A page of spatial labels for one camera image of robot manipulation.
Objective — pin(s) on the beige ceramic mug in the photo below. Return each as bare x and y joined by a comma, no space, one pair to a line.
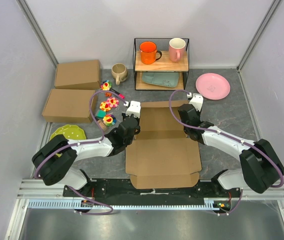
119,73

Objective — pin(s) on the black wire wooden shelf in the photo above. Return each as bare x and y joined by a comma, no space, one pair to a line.
162,65

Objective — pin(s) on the orange enamel mug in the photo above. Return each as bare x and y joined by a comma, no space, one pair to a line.
149,52

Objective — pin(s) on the pink flower plush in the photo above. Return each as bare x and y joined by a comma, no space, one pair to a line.
112,102

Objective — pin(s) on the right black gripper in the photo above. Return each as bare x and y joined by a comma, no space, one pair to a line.
198,113

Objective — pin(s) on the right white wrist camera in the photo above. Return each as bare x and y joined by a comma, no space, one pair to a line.
196,100

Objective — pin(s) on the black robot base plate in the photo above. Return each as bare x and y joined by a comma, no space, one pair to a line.
121,192

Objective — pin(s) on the teal rectangular ceramic plate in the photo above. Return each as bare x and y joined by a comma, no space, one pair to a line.
164,79

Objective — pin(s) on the pink ceramic mug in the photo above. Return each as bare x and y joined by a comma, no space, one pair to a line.
176,49

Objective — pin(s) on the pink round plate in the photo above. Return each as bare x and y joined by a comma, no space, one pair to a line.
212,86

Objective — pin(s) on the yellow flower plush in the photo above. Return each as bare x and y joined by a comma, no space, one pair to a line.
104,106

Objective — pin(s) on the rainbow flower plush lower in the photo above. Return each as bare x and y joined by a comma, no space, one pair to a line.
109,120

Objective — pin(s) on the cardboard box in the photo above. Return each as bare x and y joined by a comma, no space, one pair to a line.
161,156
71,106
79,75

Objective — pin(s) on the rainbow flower plush top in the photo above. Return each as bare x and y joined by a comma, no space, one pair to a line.
106,85

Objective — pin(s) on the brown small bottle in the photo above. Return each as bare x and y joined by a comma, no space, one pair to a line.
102,125

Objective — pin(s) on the small orange flower charm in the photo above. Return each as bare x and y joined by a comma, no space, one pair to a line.
108,94

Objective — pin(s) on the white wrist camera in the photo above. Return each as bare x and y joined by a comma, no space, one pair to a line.
196,100
134,108

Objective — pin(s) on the teal block toy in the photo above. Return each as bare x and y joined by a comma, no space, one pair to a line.
100,114

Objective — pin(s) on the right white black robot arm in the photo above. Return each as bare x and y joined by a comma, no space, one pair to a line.
260,167

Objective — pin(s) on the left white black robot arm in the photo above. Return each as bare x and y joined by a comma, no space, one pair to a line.
54,161

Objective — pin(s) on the pink black highlighter pen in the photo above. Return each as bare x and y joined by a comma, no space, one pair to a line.
116,92

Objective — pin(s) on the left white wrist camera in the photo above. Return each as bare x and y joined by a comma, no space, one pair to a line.
134,108

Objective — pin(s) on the rainbow flower plush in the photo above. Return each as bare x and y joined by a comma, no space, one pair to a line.
106,85
109,120

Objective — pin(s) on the grey slotted cable duct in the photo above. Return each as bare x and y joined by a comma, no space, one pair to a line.
80,204

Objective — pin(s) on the green dotted plate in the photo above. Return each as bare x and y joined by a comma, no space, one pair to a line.
70,132

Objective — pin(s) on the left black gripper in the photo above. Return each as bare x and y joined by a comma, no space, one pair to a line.
123,115

